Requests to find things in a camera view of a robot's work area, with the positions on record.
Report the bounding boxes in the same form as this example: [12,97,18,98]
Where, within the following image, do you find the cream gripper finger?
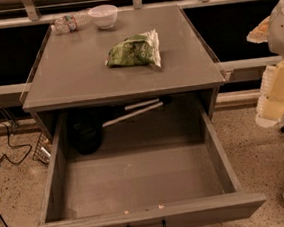
[246,16,270,44]
[255,60,284,128]

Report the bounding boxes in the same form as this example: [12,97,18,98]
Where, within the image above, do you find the green jalapeno chip bag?
[105,29,162,68]

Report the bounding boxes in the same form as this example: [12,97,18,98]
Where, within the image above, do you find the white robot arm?
[246,0,284,128]

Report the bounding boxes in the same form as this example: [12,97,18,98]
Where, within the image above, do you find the grey drawer cabinet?
[23,6,225,137]

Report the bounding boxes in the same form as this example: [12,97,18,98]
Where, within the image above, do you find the open grey top drawer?
[37,93,266,227]

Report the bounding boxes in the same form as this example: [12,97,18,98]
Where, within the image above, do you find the white bowl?
[88,4,118,29]

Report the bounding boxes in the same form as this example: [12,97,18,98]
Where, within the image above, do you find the clear plastic water bottle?
[51,9,91,35]

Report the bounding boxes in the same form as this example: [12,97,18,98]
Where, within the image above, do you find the black pan with grey handle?
[66,96,172,155]

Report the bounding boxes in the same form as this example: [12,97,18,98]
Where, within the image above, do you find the wire mesh basket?
[33,133,52,167]

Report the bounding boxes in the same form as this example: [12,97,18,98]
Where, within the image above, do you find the black power cable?
[0,101,41,227]

